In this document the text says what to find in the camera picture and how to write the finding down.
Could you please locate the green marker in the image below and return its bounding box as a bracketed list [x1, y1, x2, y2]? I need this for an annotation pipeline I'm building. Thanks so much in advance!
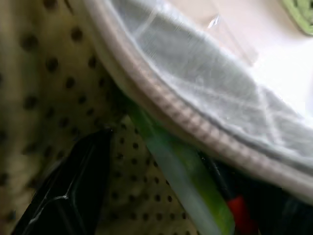
[126, 96, 236, 235]

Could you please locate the black marker with red band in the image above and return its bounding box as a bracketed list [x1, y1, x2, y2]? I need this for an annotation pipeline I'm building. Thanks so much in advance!
[201, 153, 259, 235]

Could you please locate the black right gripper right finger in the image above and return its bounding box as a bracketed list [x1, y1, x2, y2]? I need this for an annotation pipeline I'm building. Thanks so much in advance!
[241, 171, 313, 235]

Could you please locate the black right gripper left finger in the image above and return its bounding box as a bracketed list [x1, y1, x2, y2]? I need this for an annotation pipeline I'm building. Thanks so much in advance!
[11, 129, 113, 235]

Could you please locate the light green woven basket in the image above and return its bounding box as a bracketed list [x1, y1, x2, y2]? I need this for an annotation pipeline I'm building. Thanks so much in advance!
[281, 0, 313, 37]

